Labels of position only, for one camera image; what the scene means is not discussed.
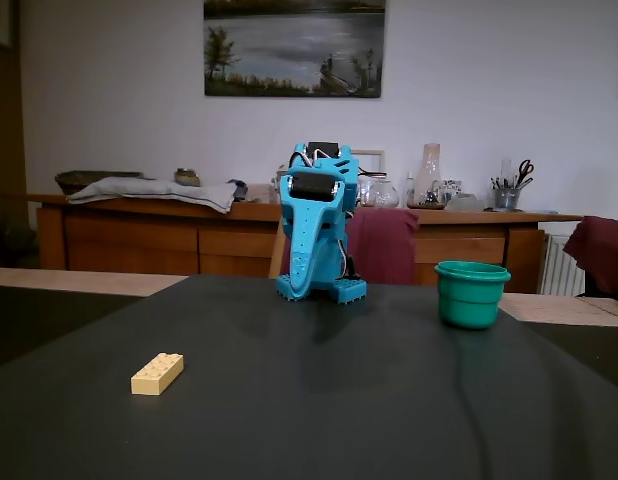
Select white radiator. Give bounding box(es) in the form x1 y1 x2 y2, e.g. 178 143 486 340
538 232 588 297

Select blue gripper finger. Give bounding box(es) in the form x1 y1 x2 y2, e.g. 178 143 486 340
279 174 346 301

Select wooden sideboard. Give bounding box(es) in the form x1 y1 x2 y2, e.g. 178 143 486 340
26 193 585 295

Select black handled scissors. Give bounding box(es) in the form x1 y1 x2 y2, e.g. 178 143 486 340
515 159 535 190

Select grey table mat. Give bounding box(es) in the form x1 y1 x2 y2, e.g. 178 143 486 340
0 273 618 480

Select dark woven basket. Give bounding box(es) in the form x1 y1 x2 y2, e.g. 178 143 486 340
54 170 145 196

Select lake landscape painting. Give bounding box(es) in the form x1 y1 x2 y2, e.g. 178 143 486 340
203 0 388 99

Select green plastic cup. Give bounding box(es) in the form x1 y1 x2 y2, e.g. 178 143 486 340
434 259 512 330

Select white picture frame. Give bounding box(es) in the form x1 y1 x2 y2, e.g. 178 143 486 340
351 148 387 182

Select tall glass vase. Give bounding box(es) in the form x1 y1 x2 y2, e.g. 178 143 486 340
406 143 448 210

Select cream lego brick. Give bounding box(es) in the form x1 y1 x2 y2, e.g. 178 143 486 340
130 352 185 396

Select metal pen cup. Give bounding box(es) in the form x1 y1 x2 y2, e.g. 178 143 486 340
492 187 522 212

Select round glass bowl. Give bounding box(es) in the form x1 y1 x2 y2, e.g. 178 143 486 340
359 178 401 209

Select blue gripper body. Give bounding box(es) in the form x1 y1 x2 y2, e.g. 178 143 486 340
290 171 359 221

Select chair with maroon cover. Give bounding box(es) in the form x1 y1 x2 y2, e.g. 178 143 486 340
268 205 420 287
562 215 618 302

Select grey folded cloth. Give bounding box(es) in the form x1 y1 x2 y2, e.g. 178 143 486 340
66 176 248 215

